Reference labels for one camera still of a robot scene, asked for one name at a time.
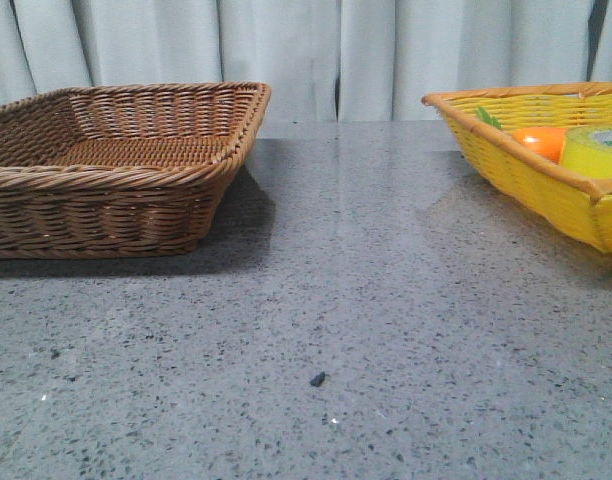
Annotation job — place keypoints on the yellow tape roll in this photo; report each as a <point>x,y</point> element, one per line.
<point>587,150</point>

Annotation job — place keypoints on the white curtain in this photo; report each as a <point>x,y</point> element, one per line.
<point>325,60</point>

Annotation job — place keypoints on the brown wicker basket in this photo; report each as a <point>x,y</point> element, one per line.
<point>121,171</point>

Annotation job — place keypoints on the orange toy carrot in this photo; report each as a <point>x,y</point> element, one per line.
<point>545,141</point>

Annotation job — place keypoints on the yellow woven basket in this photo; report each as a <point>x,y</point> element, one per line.
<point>481,121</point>

